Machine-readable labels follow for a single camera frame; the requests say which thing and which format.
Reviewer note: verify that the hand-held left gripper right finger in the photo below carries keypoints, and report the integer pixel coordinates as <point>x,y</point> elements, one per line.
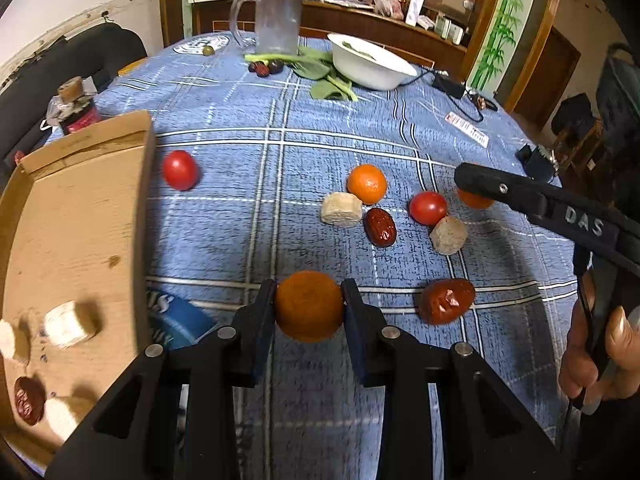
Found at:
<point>357,342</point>

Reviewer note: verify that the dark padded wooden chair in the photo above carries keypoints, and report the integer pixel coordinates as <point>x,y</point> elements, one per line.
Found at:
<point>575,110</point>

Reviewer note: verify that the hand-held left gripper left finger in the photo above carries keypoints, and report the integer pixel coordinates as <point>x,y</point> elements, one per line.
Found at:
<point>261,345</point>

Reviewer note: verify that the green bamboo wall decal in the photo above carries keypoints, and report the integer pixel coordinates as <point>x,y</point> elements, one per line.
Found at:
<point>500,25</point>

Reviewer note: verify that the clear glass mug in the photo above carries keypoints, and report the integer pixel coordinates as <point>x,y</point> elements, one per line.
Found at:
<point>277,20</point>

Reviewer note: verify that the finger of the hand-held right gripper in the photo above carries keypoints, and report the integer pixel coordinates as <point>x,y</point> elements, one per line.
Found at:
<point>500,190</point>

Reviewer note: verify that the black leather sofa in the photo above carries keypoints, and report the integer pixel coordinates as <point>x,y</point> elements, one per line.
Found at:
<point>75,60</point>

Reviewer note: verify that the white bowl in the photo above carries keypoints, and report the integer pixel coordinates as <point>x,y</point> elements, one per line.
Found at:
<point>370,72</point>

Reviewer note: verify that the orange packet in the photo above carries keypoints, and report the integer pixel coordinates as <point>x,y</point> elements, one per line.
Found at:
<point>132,65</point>

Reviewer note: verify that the white plastic bag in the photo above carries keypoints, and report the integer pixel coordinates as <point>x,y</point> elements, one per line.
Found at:
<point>51,116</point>

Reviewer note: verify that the person's dark clothing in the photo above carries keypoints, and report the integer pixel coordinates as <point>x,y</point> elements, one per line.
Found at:
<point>605,442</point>

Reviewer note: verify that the black plastic device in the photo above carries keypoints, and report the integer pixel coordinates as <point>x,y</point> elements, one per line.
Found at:
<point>535,160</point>

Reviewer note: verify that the small white box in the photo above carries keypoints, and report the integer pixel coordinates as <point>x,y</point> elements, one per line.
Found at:
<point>447,27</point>

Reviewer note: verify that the white label card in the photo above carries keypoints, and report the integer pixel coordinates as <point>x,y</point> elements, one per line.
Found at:
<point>465,129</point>

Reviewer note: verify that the black power adapter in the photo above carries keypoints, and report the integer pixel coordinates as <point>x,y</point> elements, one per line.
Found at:
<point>448,84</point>

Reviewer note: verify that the dark jar with cork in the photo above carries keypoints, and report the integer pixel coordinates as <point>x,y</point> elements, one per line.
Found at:
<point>80,115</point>

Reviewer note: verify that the blue checked tablecloth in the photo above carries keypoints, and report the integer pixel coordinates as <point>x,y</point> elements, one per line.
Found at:
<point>300,160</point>

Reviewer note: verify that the red jujube date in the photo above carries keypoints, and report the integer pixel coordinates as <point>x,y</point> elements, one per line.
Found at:
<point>27,400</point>
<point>380,226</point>
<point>446,300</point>

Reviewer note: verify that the red tomato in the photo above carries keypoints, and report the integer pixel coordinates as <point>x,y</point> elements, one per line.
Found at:
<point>180,170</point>
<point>428,207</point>

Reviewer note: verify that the red plastic bag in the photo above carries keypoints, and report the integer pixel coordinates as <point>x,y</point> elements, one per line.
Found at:
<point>18,156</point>

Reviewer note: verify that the wooden sideboard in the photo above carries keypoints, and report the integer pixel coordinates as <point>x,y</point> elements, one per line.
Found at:
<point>350,17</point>

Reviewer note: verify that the brown wooden door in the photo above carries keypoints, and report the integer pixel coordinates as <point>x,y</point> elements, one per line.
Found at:
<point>555,75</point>

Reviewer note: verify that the cardboard tray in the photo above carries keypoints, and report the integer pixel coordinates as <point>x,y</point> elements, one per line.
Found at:
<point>75,240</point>

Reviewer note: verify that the green leafy vegetable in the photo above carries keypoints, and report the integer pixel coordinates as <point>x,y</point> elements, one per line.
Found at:
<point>320,67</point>

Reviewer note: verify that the person's right hand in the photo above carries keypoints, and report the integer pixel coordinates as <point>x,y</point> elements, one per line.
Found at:
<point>575,360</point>

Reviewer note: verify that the white blue carton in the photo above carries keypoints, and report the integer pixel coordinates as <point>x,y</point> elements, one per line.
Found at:
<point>416,5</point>

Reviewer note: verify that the mandarin orange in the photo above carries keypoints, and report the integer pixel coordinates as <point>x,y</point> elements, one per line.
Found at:
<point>309,305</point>
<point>475,201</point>
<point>367,183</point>

